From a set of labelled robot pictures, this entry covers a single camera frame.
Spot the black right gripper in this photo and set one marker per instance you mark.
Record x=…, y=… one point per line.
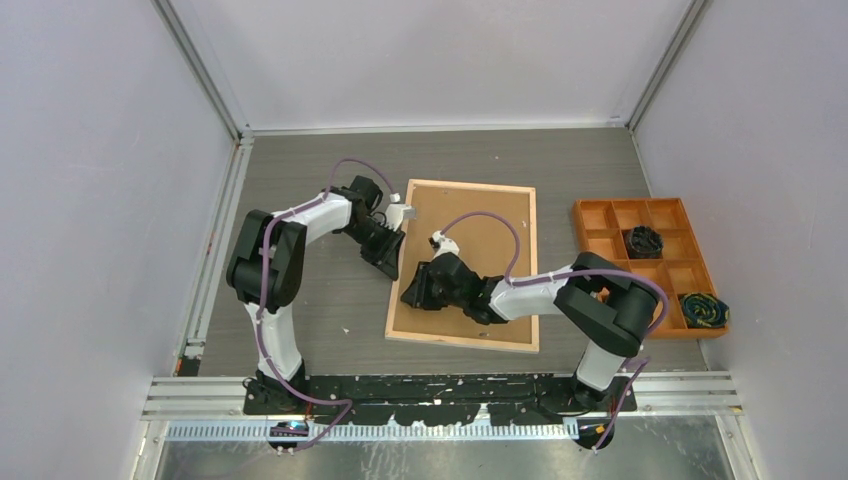
x=418, y=294

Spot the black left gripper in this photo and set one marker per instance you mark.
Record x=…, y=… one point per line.
x=386, y=260

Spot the brown fibreboard backing board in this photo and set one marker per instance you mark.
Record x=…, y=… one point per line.
x=486, y=246

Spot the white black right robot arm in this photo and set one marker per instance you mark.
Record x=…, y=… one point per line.
x=614, y=308

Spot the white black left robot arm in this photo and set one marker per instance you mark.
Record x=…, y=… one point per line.
x=267, y=267

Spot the black coiled roll upper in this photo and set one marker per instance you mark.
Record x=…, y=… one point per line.
x=643, y=242

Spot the orange compartment tray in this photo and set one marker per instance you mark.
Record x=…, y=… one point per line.
x=601, y=226

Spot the black yellow coiled roll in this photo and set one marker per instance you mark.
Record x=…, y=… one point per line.
x=702, y=310

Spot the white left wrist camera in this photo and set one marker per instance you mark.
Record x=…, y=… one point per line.
x=396, y=214

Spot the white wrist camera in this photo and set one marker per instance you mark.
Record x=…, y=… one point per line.
x=442, y=244
x=396, y=214

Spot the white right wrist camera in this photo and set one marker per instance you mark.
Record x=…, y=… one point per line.
x=442, y=244

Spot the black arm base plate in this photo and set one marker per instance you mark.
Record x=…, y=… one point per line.
x=434, y=400

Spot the aluminium front rail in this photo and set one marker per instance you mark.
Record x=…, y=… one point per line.
x=211, y=408

